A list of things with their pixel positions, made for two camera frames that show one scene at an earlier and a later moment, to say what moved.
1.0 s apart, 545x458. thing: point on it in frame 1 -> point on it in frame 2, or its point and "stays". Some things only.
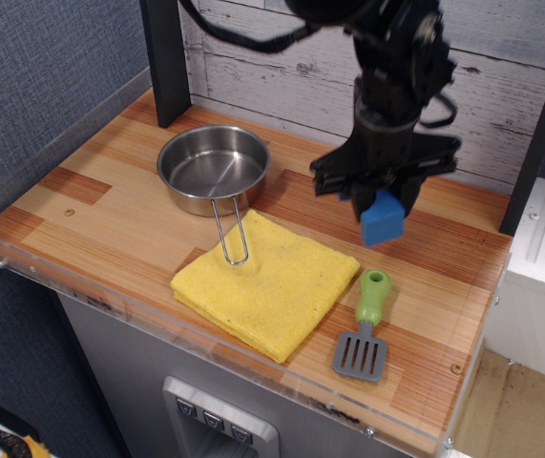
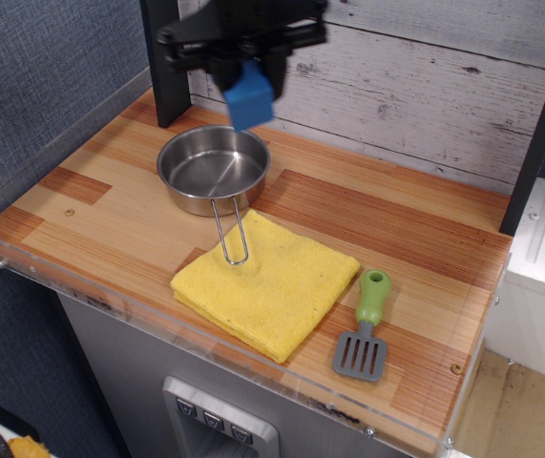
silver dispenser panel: [208, 424] stays
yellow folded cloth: [262, 285] stays
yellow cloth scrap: [38, 449] stays
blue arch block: [385, 220] -> [250, 98]
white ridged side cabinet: [534, 321] stays
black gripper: [373, 156] -> [232, 31]
